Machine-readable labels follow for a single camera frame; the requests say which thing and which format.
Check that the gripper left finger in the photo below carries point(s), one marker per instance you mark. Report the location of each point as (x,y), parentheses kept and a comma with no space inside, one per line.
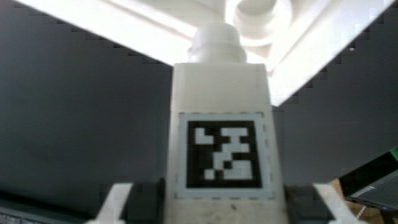
(112,207)

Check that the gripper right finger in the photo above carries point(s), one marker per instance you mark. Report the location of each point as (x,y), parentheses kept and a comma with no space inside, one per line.
(336,205)

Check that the white table leg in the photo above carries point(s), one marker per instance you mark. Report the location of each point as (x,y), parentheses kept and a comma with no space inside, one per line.
(224,183)

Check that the white square tabletop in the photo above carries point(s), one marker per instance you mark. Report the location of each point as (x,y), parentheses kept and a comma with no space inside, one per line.
(295,31)

